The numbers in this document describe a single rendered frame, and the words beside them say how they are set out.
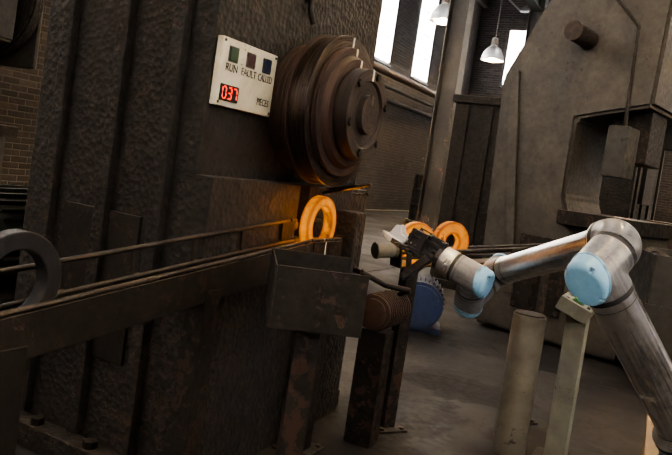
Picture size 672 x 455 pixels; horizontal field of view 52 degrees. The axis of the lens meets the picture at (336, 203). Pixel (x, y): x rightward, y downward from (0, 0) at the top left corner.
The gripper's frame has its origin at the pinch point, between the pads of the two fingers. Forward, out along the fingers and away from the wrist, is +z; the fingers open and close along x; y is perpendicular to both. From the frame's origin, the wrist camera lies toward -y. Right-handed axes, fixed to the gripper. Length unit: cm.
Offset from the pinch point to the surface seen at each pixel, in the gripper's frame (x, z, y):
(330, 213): 8.6, 17.0, -0.9
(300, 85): 35, 29, 34
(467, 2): -833, 364, 205
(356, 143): 16.1, 15.0, 23.9
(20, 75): -322, 621, -121
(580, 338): -51, -63, -9
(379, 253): -21.1, 7.3, -11.7
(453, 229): -48.2, -5.4, 4.2
